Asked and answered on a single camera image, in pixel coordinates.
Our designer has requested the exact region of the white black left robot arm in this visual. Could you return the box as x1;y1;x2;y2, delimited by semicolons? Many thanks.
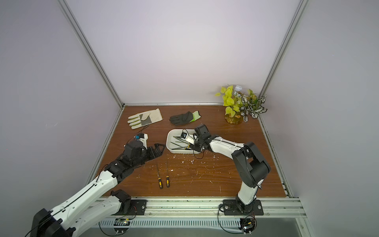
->
28;138;165;237

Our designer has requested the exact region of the aluminium corner frame post right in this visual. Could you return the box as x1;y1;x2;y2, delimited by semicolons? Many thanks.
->
259;0;309;96

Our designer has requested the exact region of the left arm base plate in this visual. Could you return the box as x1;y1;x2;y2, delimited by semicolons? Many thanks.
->
114;199;147;216

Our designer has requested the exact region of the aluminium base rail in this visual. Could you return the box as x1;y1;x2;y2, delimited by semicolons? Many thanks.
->
94;197;307;231

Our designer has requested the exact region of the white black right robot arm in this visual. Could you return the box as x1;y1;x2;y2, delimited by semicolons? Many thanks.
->
190;124;271;214

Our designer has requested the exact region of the amber glass plant vase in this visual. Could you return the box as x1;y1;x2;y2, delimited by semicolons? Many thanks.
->
225;113;243;125

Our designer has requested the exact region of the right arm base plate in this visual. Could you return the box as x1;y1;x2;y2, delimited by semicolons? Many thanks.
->
220;199;264;216

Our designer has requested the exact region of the aluminium corner frame post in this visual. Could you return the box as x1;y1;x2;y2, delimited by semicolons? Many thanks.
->
57;0;125;109
259;0;309;96

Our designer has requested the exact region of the black green work glove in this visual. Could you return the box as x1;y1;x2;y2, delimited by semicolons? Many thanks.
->
169;111;201;126

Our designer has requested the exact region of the aluminium corner frame post left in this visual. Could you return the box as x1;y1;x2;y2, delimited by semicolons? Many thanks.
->
57;0;125;109

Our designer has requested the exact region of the left small circuit board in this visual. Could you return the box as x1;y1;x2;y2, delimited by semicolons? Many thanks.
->
113;218;131;235

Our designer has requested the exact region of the small circuit board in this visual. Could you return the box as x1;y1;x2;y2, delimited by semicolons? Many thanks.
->
113;218;131;235
240;217;257;235

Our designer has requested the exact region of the white plastic storage box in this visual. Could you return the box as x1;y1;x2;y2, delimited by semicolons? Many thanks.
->
166;129;199;155

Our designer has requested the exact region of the artificial green leafy plant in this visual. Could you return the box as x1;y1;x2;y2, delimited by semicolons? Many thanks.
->
215;85;267;123

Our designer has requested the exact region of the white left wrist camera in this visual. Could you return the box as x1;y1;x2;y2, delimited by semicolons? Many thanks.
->
134;133;148;148

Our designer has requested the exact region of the right small circuit board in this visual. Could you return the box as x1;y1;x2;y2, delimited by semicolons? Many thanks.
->
240;217;257;235

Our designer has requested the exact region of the beige grey work glove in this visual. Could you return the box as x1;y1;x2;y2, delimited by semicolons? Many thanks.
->
128;108;163;129

